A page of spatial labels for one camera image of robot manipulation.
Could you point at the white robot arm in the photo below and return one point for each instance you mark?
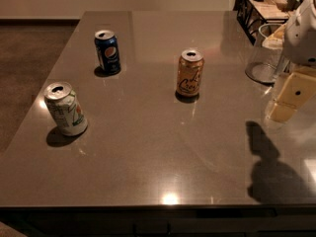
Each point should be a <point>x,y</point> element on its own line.
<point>295,76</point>

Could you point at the blue Pepsi can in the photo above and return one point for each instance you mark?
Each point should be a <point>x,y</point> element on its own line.
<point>108,51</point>

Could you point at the clear glass cup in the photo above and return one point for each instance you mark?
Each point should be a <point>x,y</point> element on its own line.
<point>266,53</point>

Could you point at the orange LaCroix can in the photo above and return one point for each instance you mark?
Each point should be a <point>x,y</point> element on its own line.
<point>191,63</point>

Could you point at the white green 7up can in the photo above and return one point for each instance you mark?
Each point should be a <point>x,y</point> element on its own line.
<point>63,105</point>

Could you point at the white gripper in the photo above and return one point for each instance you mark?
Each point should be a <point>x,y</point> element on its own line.
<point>302,39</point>

